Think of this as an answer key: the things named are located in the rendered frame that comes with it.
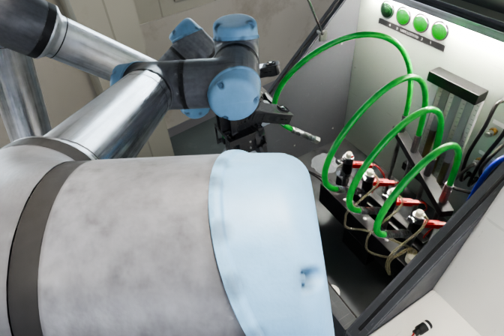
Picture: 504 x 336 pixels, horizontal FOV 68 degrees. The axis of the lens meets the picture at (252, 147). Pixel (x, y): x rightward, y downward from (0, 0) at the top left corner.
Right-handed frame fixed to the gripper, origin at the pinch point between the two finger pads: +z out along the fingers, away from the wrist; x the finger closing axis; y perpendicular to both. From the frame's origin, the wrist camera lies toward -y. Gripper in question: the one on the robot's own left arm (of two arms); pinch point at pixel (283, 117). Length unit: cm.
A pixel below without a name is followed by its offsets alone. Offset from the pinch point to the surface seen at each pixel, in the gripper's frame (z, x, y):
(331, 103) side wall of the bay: 18.7, -36.9, -4.5
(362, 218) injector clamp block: 33.6, 9.3, 1.7
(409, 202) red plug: 33.5, 13.7, -11.7
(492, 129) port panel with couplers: 36, 4, -36
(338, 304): 34.1, 31.1, 12.8
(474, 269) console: 41, 32, -16
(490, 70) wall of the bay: 24, 1, -44
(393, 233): 29.5, 25.3, -7.0
